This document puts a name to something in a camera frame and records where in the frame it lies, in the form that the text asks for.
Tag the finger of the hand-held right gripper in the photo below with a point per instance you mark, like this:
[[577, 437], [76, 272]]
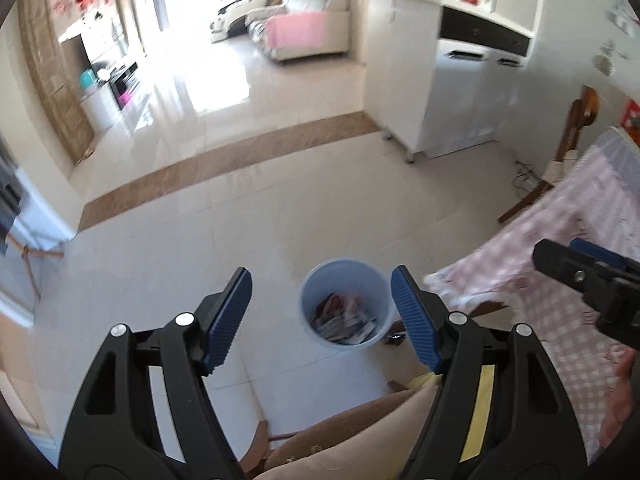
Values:
[[600, 255], [565, 265]]

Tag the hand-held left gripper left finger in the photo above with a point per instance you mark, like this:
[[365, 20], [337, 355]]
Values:
[[227, 320]]

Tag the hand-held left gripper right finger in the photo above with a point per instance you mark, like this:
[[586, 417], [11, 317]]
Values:
[[415, 310]]

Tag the light blue trash bin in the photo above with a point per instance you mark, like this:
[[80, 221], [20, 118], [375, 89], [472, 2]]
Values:
[[320, 285]]

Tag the person's right hand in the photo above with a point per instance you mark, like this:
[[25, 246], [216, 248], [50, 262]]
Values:
[[620, 400]]

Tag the dark wrapper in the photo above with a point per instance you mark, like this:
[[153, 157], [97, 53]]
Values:
[[395, 339]]

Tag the pink checked tablecloth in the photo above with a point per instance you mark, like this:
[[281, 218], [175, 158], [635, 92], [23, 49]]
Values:
[[525, 280]]

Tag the pile of snack wrappers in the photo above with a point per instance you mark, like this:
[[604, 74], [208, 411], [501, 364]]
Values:
[[345, 327]]

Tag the wooden chair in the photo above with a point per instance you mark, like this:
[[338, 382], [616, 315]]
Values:
[[572, 130]]

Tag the red box with dark picture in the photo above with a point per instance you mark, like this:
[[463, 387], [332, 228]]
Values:
[[631, 114]]

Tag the low white cabinet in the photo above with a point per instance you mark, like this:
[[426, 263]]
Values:
[[102, 110]]

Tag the dark cloth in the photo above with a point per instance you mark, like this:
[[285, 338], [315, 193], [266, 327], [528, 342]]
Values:
[[10, 195]]

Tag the dark tv stand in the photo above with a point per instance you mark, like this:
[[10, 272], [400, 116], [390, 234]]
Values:
[[127, 85]]

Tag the teal container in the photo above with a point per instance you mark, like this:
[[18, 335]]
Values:
[[88, 79]]

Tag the cream sofa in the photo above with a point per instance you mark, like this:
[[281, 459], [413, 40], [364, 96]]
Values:
[[330, 25]]

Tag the pink blanket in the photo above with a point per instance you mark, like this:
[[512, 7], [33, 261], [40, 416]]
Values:
[[295, 30]]

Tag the white black recliner chair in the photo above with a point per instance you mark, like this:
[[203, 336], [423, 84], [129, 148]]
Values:
[[235, 12]]

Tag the round white wall fixture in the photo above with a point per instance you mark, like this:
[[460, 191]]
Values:
[[603, 64]]

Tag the white wall switch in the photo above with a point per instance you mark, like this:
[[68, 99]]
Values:
[[625, 21]]

